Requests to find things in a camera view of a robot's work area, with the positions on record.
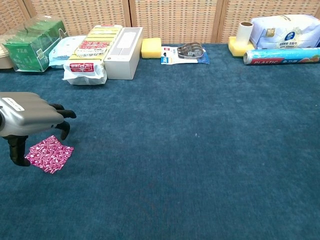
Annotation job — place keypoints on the light blue wet wipes pack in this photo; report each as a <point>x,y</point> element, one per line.
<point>62,51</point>

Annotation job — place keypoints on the woven bamboo folding screen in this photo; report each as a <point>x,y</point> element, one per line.
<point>175,20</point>

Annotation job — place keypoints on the dark blue felt mat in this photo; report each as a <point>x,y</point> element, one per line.
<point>200,150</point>

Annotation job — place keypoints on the white blue tissue pack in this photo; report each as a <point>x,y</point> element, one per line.
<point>287,32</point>

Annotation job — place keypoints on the blue plastic wrap roll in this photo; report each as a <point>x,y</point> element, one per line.
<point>282,56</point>

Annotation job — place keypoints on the yellow green sponge multipack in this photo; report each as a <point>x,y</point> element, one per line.
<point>90,50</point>

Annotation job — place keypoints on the long white power strip box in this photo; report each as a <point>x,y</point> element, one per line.
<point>120,62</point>

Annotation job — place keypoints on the yellow sponge with green base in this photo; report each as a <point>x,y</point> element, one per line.
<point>236,50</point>

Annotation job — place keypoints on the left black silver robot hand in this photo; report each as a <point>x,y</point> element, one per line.
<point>27,115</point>

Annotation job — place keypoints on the correction tape blister pack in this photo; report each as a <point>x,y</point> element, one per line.
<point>185,53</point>

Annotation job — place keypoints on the green tea bag box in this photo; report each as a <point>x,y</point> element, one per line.
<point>27,55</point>

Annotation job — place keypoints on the white lint roller refill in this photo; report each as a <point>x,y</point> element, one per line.
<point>243,35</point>

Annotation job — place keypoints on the plain yellow sponge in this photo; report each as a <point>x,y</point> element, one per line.
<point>151,48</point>

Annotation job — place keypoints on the beige lunch box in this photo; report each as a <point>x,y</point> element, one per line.
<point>5,61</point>

